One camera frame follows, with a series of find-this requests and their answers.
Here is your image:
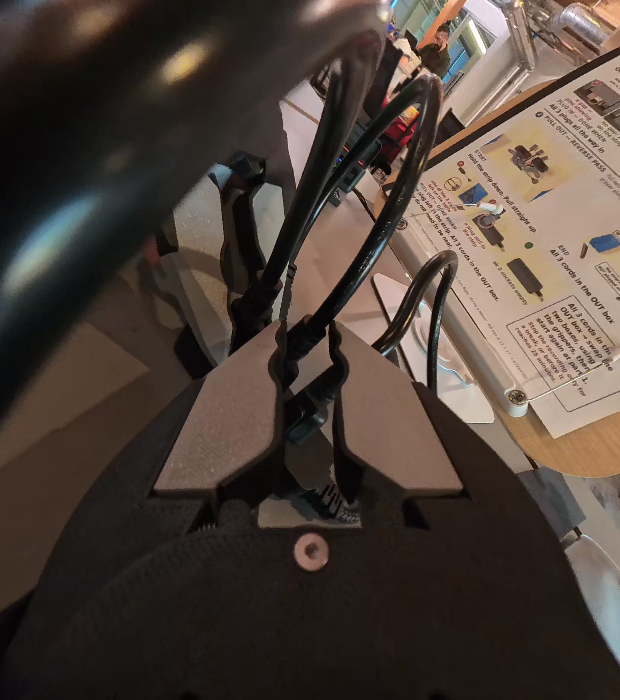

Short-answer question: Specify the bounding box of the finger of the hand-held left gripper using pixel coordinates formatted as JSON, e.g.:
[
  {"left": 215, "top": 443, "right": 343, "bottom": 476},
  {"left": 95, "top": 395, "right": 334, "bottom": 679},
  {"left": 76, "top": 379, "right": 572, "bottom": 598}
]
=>
[
  {"left": 162, "top": 253, "right": 235, "bottom": 331},
  {"left": 221, "top": 182, "right": 296, "bottom": 329}
]

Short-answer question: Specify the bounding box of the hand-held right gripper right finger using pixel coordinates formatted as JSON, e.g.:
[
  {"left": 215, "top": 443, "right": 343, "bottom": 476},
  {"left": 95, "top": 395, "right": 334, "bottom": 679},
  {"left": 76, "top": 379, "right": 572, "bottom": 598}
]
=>
[{"left": 329, "top": 322, "right": 465, "bottom": 506}]

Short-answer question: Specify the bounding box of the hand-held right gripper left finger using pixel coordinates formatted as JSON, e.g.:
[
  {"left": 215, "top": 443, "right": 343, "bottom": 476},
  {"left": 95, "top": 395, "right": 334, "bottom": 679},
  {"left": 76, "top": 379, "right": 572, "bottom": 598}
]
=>
[{"left": 153, "top": 320, "right": 289, "bottom": 497}]

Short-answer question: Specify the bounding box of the thick black power cable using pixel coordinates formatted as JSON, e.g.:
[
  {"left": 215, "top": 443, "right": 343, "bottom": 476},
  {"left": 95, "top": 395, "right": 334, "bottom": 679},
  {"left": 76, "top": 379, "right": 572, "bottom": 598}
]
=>
[
  {"left": 266, "top": 55, "right": 368, "bottom": 307},
  {"left": 230, "top": 60, "right": 343, "bottom": 351}
]

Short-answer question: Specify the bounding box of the black power plug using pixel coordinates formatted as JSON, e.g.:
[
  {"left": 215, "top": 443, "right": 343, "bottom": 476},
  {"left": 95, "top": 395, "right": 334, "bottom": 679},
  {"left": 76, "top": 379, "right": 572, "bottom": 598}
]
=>
[{"left": 285, "top": 314, "right": 343, "bottom": 446}]

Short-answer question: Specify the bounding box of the black electronic device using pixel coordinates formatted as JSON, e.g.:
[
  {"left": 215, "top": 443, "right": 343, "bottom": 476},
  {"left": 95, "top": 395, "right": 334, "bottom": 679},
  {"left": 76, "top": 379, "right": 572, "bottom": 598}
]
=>
[{"left": 332, "top": 121, "right": 383, "bottom": 207}]

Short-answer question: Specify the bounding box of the clear plastic holder with label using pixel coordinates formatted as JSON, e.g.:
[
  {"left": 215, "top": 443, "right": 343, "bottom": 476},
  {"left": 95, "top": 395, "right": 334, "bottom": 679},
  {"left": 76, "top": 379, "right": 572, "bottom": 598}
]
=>
[{"left": 392, "top": 208, "right": 535, "bottom": 419}]

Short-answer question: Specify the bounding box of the white flat plate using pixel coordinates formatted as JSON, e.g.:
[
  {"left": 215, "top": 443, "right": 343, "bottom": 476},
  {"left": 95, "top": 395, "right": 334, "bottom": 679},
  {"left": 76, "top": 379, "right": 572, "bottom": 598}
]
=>
[{"left": 371, "top": 272, "right": 495, "bottom": 424}]

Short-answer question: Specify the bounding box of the round wooden table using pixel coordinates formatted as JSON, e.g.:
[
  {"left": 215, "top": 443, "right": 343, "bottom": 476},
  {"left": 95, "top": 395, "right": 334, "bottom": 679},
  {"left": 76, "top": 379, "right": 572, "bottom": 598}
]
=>
[{"left": 374, "top": 77, "right": 620, "bottom": 480}]

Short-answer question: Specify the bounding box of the printed instruction sheet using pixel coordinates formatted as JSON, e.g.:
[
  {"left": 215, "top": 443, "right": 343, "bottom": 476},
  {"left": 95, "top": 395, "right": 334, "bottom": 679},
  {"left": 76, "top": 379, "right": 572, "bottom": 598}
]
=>
[{"left": 397, "top": 35, "right": 620, "bottom": 438}]

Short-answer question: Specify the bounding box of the round metal base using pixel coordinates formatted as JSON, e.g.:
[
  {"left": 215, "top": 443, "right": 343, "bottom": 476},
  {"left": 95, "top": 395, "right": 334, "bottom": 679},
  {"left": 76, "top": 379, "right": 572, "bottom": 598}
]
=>
[{"left": 561, "top": 533, "right": 620, "bottom": 700}]

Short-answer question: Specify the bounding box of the thin black power cable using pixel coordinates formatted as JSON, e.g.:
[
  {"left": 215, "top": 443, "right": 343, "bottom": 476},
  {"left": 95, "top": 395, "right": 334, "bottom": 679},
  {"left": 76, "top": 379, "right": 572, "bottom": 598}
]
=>
[{"left": 373, "top": 254, "right": 459, "bottom": 392}]

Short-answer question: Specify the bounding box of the silver air duct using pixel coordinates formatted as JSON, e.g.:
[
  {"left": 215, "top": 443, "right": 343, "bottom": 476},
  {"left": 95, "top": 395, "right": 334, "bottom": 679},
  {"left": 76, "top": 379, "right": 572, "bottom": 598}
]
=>
[{"left": 558, "top": 3, "right": 617, "bottom": 47}]

